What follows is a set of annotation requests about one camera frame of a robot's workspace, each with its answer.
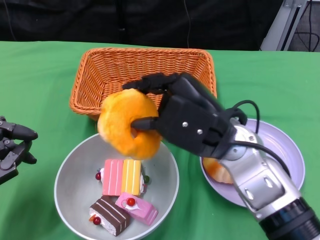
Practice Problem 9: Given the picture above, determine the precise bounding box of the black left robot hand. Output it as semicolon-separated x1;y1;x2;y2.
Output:
0;115;39;186

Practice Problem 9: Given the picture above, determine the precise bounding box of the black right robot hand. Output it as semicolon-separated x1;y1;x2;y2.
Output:
121;72;237;160

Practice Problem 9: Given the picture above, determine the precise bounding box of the orange white striped bun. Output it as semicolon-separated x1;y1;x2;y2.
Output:
202;156;235;185

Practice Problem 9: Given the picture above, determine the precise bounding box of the orange ring-shaped bread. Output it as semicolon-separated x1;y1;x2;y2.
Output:
96;89;163;160

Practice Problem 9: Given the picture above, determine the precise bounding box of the grey-green round bowl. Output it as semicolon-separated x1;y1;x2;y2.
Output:
53;132;180;240

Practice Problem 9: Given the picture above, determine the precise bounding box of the pink yellow fruit cake slice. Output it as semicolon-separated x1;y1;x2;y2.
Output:
95;159;151;197

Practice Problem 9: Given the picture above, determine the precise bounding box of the lavender round plate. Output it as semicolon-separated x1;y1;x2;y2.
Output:
199;117;305;208

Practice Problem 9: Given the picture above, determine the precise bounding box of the orange wicker basket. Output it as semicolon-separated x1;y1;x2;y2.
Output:
68;47;217;122

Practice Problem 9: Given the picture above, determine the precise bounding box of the chocolate layered cake slice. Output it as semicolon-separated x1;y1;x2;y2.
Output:
88;195;132;237

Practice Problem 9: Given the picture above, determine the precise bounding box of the green tablecloth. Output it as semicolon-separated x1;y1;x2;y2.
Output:
0;41;320;240

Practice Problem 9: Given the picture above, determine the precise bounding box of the black backdrop cloth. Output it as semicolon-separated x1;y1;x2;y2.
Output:
0;0;281;52

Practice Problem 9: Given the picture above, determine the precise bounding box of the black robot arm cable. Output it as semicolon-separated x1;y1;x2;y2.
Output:
226;99;292;177

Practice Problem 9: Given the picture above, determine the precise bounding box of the grey aluminium frame post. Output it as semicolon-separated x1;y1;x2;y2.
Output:
258;0;308;52

